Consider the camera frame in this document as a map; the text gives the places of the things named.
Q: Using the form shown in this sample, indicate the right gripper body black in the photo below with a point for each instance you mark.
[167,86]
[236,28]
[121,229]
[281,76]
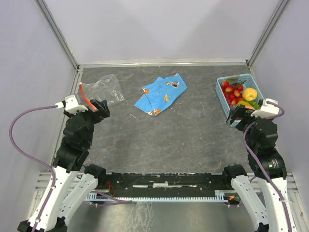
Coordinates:
[241,111]

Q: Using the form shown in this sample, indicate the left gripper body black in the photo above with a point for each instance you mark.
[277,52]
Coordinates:
[95,117]

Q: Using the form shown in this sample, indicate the yellow lemon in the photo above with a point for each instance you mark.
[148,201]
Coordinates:
[249,94]

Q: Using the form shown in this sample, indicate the clear zip bag orange zipper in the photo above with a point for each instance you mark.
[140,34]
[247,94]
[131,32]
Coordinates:
[106,88]

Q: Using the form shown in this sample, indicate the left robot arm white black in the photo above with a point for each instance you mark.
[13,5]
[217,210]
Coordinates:
[57,206]

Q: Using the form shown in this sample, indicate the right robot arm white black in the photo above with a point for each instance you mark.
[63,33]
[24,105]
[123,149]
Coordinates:
[260,133]

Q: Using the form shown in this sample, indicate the yellow banana toy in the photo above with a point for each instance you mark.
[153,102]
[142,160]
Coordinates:
[243,103]

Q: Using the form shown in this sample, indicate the green grapes bunch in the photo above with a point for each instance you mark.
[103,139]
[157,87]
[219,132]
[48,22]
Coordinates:
[254,104]

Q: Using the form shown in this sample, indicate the red berry cluster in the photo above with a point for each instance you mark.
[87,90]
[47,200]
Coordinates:
[232,92]

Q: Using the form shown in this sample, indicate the blue plastic basket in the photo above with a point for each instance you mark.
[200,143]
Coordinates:
[245,79]

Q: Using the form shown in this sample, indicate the blue cartoon print cloth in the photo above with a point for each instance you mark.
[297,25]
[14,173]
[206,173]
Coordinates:
[161,94]

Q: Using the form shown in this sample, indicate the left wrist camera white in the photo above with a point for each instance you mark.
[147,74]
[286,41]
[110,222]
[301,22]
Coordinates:
[71,104]

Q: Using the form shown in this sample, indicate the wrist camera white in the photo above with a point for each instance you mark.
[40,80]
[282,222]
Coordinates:
[267,108]
[71,104]

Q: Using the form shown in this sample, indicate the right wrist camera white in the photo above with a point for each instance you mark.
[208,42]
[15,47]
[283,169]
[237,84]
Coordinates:
[267,108]

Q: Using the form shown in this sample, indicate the aluminium frame rail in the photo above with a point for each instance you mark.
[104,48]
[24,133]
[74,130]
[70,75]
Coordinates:
[165,62]

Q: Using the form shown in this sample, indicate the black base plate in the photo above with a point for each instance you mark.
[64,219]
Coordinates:
[164,185]

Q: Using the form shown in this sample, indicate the light blue cable duct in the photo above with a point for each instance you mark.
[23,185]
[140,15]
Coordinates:
[218,198]

